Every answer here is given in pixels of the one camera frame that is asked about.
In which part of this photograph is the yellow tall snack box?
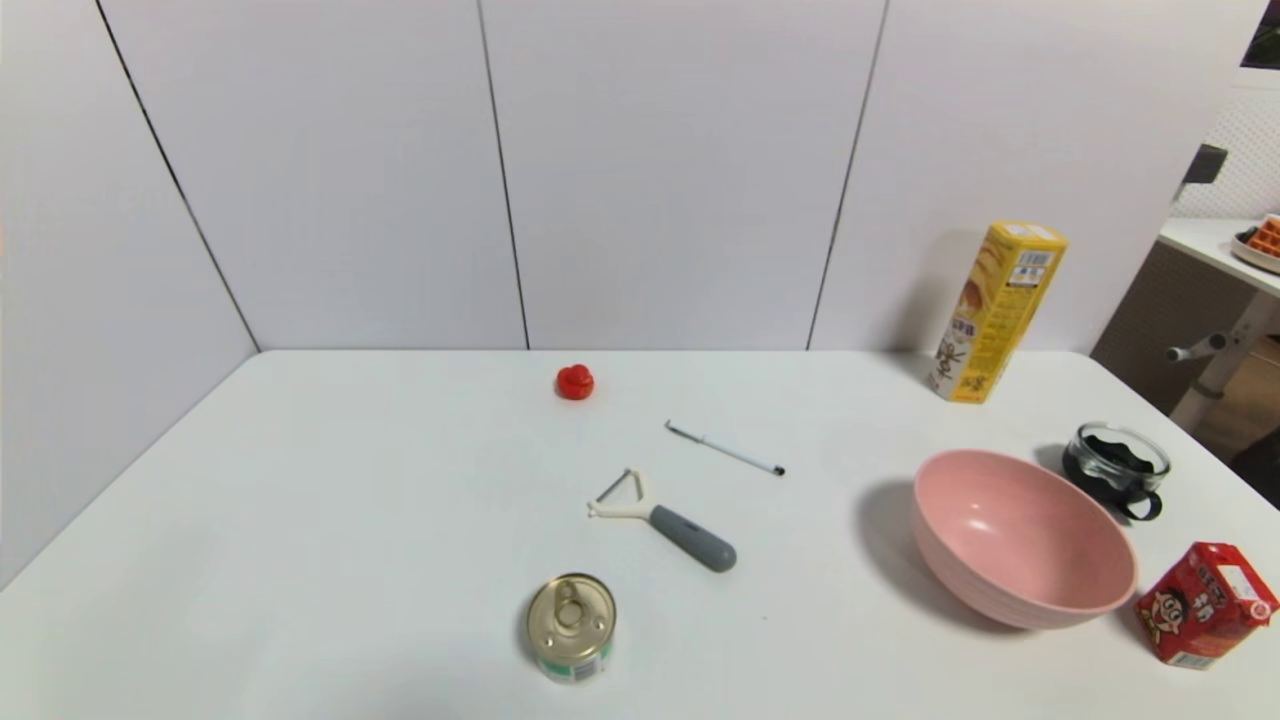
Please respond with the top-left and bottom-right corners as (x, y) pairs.
(927, 221), (1069, 405)

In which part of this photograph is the pink bowl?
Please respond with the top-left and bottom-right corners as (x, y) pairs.
(911, 449), (1139, 632)

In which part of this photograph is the white pen with black cap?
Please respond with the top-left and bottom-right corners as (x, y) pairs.
(665, 420), (787, 477)

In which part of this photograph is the tin can with pull tab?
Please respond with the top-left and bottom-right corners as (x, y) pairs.
(526, 572), (618, 685)

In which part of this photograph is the black box on pole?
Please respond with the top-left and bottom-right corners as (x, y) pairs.
(1183, 144), (1229, 186)

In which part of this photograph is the red milk carton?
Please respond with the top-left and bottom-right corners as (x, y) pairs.
(1134, 541), (1280, 671)

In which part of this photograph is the plate with waffle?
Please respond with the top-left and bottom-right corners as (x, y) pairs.
(1231, 213), (1280, 276)

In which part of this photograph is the white peeler with grey handle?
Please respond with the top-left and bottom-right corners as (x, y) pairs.
(586, 468), (739, 574)

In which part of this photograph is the glass cup with black handle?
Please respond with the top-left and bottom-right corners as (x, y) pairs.
(1061, 422), (1172, 523)

